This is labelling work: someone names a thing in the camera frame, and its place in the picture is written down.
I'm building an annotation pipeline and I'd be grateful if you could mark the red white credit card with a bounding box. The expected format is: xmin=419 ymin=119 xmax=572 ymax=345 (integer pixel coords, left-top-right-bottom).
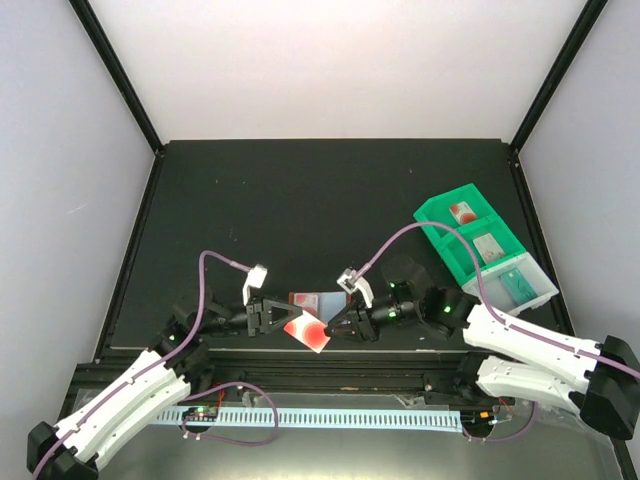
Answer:
xmin=283 ymin=310 xmax=330 ymax=353

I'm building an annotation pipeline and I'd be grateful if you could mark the brown leather card holder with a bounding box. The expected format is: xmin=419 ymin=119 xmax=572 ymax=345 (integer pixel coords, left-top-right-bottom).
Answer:
xmin=289 ymin=291 xmax=351 ymax=324

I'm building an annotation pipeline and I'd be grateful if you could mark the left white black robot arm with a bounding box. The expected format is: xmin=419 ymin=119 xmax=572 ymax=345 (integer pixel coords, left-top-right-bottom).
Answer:
xmin=26 ymin=298 xmax=305 ymax=479

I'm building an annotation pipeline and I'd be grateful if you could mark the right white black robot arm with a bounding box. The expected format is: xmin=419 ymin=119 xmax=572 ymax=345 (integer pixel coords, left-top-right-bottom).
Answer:
xmin=325 ymin=257 xmax=639 ymax=440

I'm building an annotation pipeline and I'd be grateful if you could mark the red white card in holder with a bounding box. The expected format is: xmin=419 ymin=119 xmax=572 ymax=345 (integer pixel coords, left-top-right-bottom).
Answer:
xmin=293 ymin=292 xmax=319 ymax=317

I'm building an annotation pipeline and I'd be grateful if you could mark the white card in middle bin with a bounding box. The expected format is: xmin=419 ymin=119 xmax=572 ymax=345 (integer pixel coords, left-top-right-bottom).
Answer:
xmin=473 ymin=233 xmax=505 ymax=265

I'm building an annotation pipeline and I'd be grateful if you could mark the red white card in bin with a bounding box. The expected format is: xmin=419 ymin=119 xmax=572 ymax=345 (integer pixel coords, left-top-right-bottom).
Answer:
xmin=449 ymin=201 xmax=478 ymax=226

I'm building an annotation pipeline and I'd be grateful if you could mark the teal card in clear bin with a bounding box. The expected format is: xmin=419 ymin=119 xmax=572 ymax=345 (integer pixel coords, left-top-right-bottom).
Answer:
xmin=499 ymin=268 xmax=537 ymax=305

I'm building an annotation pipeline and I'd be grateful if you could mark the left circuit board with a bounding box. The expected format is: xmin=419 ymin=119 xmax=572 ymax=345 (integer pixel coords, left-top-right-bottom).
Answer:
xmin=182 ymin=406 xmax=218 ymax=423

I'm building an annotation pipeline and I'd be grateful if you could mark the circuit board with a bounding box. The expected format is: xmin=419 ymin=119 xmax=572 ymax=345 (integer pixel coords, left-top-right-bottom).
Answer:
xmin=460 ymin=410 xmax=503 ymax=427
xmin=182 ymin=406 xmax=218 ymax=423

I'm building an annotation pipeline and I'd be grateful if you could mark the right circuit board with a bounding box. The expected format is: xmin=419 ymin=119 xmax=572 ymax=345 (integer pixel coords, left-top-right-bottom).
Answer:
xmin=460 ymin=410 xmax=503 ymax=427

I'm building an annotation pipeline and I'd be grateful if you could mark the green plastic bin middle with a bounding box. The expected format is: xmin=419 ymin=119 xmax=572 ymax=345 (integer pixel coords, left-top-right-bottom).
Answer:
xmin=437 ymin=215 xmax=526 ymax=285

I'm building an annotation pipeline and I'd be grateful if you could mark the green plastic bin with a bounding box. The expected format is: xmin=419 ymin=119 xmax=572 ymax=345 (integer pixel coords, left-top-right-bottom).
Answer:
xmin=413 ymin=183 xmax=507 ymax=241
xmin=437 ymin=215 xmax=526 ymax=285

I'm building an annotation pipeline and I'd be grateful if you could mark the green plastic bin far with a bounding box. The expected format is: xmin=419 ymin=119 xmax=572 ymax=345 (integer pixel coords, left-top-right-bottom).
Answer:
xmin=413 ymin=183 xmax=507 ymax=241

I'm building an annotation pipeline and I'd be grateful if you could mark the clear plastic bin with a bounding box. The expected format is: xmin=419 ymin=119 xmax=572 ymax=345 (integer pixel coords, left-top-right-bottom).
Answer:
xmin=481 ymin=252 xmax=559 ymax=317

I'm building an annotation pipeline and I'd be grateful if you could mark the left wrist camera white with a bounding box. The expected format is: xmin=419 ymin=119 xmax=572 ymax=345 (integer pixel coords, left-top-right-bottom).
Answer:
xmin=242 ymin=264 xmax=268 ymax=305

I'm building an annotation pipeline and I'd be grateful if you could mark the black aluminium rail base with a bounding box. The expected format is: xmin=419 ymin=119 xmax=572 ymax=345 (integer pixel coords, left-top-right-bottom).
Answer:
xmin=74 ymin=348 xmax=516 ymax=401

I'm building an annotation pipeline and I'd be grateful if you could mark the white slotted cable duct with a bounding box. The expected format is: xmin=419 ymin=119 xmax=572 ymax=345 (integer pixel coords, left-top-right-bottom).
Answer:
xmin=151 ymin=406 xmax=462 ymax=433

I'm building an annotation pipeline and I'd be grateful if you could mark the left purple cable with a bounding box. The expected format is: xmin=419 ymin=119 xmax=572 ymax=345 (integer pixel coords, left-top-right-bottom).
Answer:
xmin=31 ymin=250 xmax=251 ymax=480

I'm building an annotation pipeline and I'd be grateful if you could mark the left black frame post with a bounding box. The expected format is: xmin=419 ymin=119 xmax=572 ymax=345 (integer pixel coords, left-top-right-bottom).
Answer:
xmin=68 ymin=0 xmax=164 ymax=154

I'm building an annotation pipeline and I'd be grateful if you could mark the black frame post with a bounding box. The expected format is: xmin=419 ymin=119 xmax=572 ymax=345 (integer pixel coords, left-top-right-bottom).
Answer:
xmin=68 ymin=0 xmax=164 ymax=154
xmin=510 ymin=0 xmax=608 ymax=154

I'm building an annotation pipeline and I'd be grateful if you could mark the right black frame post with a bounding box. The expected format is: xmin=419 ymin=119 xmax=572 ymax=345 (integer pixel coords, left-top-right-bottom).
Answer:
xmin=510 ymin=0 xmax=608 ymax=154

